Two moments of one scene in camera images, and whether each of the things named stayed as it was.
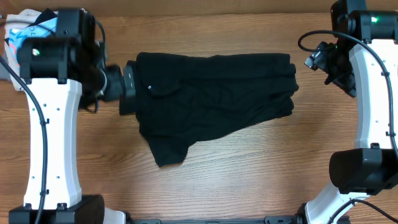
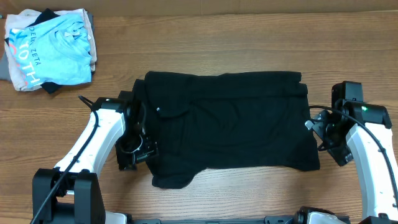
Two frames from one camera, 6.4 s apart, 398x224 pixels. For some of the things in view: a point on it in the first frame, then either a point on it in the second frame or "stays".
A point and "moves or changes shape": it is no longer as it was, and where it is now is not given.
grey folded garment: [4, 72] stays
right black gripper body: [337, 69] → [330, 140]
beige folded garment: [13, 21] stays
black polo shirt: [181, 99] moves or changes shape
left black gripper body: [106, 85] → [132, 147]
